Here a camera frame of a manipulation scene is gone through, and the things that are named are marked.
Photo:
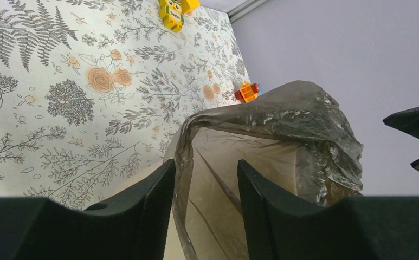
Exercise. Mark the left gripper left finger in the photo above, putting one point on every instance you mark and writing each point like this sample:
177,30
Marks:
131,224

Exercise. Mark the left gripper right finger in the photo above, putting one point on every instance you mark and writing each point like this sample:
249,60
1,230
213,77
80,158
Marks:
280,225

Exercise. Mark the beige plastic trash bin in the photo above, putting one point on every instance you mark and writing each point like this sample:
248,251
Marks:
318,164

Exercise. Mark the dark trash bag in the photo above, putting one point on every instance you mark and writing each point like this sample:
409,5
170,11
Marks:
295,104

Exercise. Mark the orange red toy car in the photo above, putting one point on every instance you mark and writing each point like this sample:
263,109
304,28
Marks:
247,92

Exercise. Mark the floral patterned table mat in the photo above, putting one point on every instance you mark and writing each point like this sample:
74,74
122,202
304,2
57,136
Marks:
91,92

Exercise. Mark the yellow patterned toy block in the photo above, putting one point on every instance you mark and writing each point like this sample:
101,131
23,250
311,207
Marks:
171,15

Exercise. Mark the small yellow block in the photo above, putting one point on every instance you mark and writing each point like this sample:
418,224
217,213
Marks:
189,5

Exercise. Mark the right aluminium frame post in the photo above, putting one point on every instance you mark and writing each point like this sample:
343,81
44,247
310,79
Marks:
244,9

